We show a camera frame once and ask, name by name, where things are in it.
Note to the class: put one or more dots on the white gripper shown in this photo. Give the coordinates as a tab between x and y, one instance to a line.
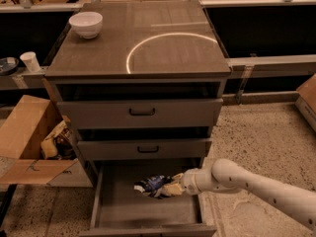
189	182

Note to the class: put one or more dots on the blue chip bag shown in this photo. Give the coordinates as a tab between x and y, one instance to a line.
154	186

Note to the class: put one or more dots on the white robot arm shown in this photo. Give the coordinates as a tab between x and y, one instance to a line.
224	175

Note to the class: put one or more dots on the middle grey drawer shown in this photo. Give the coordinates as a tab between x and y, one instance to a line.
144	149

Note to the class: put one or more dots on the grey drawer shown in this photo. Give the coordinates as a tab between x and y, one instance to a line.
144	149
142	114
120	211

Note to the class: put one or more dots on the bottom grey drawer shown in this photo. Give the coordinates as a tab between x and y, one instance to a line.
120	211

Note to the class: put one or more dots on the top grey drawer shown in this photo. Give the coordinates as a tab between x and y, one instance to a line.
142	114

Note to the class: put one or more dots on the grey drawer cabinet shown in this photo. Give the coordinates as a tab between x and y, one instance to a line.
145	51

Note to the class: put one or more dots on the crumpled bags in box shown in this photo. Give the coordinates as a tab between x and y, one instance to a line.
58	144

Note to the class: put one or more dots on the cardboard box at right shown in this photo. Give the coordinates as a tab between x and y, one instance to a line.
306	102

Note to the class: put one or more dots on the open cardboard box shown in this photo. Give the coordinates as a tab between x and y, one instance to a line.
30	122

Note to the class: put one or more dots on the white ceramic bowl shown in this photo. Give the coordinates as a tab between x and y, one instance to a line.
87	25

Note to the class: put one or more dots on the white paper cup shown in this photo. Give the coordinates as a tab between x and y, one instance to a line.
30	60

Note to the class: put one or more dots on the dark round plate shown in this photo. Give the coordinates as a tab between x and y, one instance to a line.
8	65

